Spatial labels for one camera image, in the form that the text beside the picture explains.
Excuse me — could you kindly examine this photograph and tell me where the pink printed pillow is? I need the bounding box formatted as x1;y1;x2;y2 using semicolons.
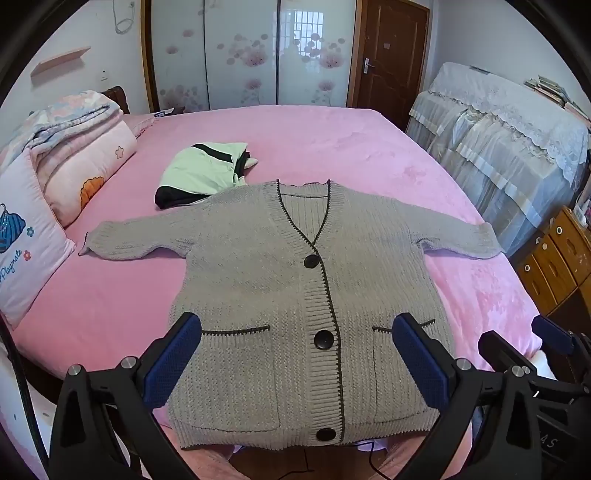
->
0;148;77;330

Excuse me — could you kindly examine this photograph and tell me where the floral folded blanket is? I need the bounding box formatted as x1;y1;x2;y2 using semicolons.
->
0;90;123;155

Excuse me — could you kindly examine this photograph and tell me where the white lace covered furniture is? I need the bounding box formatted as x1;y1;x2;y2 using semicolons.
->
409;62;591;257

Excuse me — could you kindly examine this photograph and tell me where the floral sliding door wardrobe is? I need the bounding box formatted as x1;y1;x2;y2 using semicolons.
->
141;0;358;114

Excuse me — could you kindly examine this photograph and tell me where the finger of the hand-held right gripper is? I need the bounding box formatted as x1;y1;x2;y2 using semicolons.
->
478;329;533;376
531;316;588;356

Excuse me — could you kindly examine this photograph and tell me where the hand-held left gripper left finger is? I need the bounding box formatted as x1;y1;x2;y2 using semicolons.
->
48;312;204;480

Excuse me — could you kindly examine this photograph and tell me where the pink wall shelf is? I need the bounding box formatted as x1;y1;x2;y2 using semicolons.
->
30;46;92;78

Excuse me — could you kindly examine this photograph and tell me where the dark wooden headboard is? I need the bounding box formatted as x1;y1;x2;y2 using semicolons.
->
102;85;131;115

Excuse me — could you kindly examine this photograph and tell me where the grey knitted cardigan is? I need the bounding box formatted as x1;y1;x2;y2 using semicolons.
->
78;180;506;450

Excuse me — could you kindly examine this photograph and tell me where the wooden drawer cabinet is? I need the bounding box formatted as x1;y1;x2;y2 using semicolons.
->
515;205;591;319

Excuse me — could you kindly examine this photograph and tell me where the brown wooden door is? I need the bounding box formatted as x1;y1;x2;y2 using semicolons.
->
346;0;430;132

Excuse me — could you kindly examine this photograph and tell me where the stack of books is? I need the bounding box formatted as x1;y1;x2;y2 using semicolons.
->
524;75;591;124

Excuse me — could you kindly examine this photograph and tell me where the white wall cable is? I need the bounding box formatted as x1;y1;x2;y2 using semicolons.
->
113;0;138;34

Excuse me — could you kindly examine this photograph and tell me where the thin black cable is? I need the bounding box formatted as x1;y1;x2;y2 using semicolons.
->
286;440;385;480

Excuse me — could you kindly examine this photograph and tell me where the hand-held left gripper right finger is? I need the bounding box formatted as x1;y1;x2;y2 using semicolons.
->
392;312;546;480

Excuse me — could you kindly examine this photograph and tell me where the pink folded quilt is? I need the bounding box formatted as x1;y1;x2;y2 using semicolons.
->
30;117;139;228

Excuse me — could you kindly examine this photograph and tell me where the green and black folded garment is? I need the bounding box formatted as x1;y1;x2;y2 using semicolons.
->
154;142;259;210

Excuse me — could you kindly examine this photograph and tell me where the pink bed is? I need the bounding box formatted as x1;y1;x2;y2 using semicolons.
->
0;104;544;480

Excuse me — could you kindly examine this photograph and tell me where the thick black cable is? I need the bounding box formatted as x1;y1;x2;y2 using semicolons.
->
0;314;51;480

